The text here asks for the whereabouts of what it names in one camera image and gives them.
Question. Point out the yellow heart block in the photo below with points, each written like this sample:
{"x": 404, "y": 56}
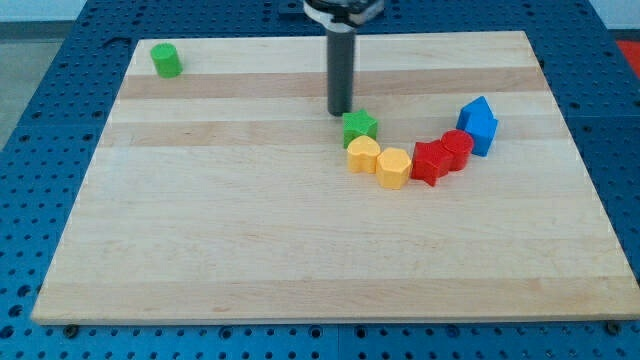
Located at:
{"x": 362, "y": 154}

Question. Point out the red cylinder block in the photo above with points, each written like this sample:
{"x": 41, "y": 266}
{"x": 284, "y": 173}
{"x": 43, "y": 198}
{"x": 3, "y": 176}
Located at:
{"x": 460, "y": 144}

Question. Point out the green star block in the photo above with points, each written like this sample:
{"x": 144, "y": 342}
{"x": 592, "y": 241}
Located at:
{"x": 358, "y": 123}

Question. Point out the red object at right edge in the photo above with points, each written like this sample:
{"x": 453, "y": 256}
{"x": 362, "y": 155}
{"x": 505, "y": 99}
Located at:
{"x": 631, "y": 51}

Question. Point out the red star block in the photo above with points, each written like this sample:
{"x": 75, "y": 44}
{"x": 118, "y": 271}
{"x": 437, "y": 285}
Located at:
{"x": 431, "y": 161}

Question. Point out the light wooden board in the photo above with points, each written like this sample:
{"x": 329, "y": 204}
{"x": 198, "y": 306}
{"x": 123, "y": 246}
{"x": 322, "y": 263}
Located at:
{"x": 222, "y": 196}

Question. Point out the yellow hexagon block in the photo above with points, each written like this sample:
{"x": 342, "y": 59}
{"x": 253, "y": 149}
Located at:
{"x": 393, "y": 168}

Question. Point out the blue cube block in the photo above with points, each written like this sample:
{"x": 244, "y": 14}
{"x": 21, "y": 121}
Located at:
{"x": 483, "y": 131}

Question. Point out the green cylinder block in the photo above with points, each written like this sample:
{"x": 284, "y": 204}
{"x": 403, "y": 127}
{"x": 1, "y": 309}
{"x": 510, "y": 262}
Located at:
{"x": 166, "y": 60}

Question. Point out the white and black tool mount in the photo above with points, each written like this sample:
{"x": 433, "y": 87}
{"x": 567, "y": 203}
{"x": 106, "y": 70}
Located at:
{"x": 343, "y": 14}

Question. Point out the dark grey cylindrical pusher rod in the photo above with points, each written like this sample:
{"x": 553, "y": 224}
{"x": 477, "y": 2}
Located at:
{"x": 340, "y": 48}

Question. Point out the blue house-shaped block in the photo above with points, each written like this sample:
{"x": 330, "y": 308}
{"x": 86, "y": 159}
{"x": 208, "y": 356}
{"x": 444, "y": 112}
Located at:
{"x": 478, "y": 106}

